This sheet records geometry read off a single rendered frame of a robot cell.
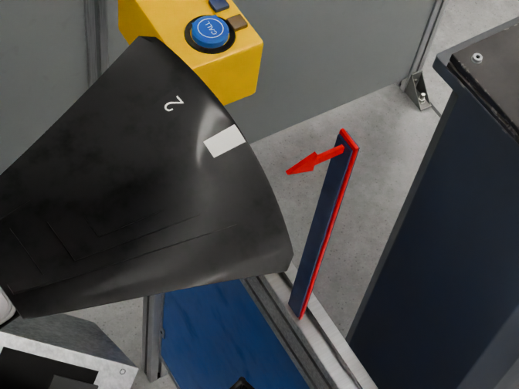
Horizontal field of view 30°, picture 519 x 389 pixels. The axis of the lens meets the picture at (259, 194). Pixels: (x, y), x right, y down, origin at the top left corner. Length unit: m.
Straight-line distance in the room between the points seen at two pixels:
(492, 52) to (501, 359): 0.47
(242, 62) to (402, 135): 1.37
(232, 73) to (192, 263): 0.37
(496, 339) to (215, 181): 0.71
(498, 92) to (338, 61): 1.08
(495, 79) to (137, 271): 0.57
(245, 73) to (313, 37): 0.99
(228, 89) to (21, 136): 0.79
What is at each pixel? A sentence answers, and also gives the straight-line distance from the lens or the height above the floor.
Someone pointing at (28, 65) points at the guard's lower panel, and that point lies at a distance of 1.69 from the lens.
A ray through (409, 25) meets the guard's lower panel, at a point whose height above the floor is 0.26.
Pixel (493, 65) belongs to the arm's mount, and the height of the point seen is 1.02.
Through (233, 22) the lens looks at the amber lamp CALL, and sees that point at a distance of 1.07.
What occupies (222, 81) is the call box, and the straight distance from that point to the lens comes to 1.07.
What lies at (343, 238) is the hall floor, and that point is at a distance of 2.20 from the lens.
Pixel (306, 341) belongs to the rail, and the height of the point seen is 0.86.
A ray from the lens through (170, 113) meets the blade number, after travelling 0.79.
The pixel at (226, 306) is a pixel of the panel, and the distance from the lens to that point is 1.37.
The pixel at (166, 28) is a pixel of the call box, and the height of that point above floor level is 1.07.
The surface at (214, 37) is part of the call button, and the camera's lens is 1.05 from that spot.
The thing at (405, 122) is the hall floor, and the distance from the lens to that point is 2.44.
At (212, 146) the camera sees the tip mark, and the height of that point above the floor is 1.22.
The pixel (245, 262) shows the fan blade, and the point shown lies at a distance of 0.77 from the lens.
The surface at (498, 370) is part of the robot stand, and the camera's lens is 1.48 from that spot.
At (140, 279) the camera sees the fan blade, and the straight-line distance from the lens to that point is 0.74.
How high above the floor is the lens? 1.85
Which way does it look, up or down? 56 degrees down
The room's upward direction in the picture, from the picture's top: 11 degrees clockwise
